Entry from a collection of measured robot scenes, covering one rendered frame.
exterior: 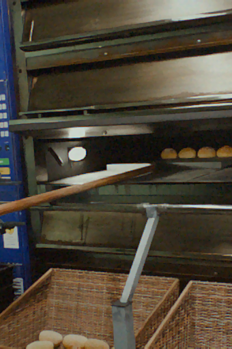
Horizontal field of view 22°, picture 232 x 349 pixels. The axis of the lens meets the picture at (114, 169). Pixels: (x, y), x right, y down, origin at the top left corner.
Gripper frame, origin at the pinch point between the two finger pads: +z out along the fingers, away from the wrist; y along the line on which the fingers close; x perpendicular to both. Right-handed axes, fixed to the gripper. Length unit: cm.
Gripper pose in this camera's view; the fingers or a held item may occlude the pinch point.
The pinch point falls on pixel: (16, 204)
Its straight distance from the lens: 176.0
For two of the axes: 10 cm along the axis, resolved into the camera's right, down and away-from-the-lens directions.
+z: 8.6, -0.2, -5.0
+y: 0.7, 9.9, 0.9
